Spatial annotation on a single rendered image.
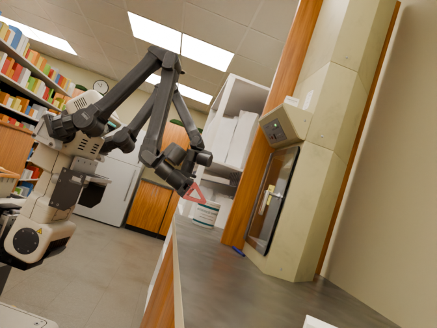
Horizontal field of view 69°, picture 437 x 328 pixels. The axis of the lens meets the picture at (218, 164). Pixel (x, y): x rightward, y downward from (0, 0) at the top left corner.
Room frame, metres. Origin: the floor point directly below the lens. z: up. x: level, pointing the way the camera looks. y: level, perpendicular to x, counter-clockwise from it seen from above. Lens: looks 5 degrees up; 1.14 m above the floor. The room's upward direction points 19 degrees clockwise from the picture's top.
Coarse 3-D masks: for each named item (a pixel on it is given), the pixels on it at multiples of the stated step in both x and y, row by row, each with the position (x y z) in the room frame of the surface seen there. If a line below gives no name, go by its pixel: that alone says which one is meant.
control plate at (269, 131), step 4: (272, 120) 1.22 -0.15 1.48; (276, 120) 1.18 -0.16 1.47; (268, 124) 1.28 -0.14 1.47; (272, 124) 1.24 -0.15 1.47; (276, 124) 1.20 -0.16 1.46; (264, 128) 1.35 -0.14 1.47; (268, 128) 1.30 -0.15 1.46; (272, 128) 1.26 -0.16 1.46; (276, 128) 1.22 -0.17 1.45; (280, 128) 1.18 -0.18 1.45; (268, 132) 1.33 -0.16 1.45; (272, 132) 1.28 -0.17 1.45; (276, 132) 1.24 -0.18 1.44; (268, 136) 1.35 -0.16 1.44; (272, 136) 1.30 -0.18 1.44; (276, 136) 1.26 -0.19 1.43; (280, 136) 1.22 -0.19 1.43; (284, 136) 1.18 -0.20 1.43; (272, 140) 1.32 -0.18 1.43; (276, 140) 1.28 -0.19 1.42; (280, 140) 1.24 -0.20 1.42
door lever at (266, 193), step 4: (264, 192) 1.13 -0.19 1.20; (268, 192) 1.12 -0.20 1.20; (264, 196) 1.12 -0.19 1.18; (268, 196) 1.12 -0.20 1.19; (272, 196) 1.13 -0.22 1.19; (276, 196) 1.12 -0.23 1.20; (264, 200) 1.12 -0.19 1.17; (264, 204) 1.12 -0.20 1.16; (260, 208) 1.12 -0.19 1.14; (264, 208) 1.12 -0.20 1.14; (260, 212) 1.12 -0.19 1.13
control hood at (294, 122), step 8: (280, 104) 1.09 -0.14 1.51; (288, 104) 1.07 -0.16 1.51; (272, 112) 1.18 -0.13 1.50; (280, 112) 1.11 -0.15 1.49; (288, 112) 1.07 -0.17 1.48; (296, 112) 1.07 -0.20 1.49; (304, 112) 1.08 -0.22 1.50; (264, 120) 1.30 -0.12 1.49; (280, 120) 1.15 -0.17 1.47; (288, 120) 1.09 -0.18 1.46; (296, 120) 1.07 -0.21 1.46; (304, 120) 1.08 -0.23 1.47; (288, 128) 1.12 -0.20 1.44; (296, 128) 1.08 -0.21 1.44; (304, 128) 1.08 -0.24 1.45; (288, 136) 1.15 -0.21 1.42; (296, 136) 1.09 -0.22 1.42; (304, 136) 1.08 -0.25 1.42; (272, 144) 1.35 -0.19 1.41; (280, 144) 1.28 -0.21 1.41
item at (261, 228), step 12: (276, 156) 1.30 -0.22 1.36; (288, 156) 1.16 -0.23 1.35; (276, 168) 1.25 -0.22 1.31; (288, 168) 1.12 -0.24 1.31; (264, 180) 1.37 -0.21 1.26; (276, 180) 1.20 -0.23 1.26; (288, 180) 1.09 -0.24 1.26; (276, 192) 1.16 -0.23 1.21; (276, 204) 1.12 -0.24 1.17; (252, 216) 1.37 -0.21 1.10; (264, 216) 1.21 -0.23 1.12; (276, 216) 1.09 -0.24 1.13; (252, 228) 1.31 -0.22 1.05; (264, 228) 1.17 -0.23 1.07; (252, 240) 1.26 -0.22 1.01; (264, 240) 1.13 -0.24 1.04; (264, 252) 1.09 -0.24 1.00
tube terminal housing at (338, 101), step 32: (320, 96) 1.08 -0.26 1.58; (352, 96) 1.11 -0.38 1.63; (320, 128) 1.09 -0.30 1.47; (352, 128) 1.20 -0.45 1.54; (320, 160) 1.09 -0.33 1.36; (288, 192) 1.08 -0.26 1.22; (320, 192) 1.09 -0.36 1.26; (288, 224) 1.09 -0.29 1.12; (320, 224) 1.17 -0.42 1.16; (256, 256) 1.20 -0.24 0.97; (288, 256) 1.09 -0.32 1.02
